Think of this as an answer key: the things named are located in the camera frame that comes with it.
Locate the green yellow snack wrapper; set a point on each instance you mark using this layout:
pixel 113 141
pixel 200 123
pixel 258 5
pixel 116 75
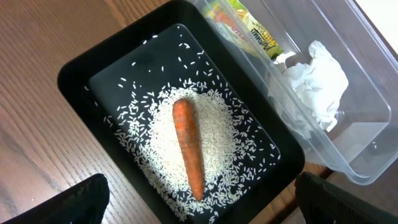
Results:
pixel 227 27

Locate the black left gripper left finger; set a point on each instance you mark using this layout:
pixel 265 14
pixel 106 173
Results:
pixel 83 203

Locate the black rectangular bin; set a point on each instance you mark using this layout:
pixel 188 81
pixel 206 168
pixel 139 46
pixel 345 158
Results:
pixel 146 51

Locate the clear plastic bin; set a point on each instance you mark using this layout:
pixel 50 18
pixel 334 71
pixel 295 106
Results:
pixel 363 144

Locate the white tissue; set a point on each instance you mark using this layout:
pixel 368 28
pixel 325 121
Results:
pixel 319 84

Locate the orange carrot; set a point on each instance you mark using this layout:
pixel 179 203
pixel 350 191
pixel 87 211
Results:
pixel 188 137

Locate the white rice pile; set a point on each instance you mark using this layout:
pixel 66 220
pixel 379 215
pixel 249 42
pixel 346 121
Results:
pixel 144 127

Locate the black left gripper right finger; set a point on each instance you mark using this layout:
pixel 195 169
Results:
pixel 323 202

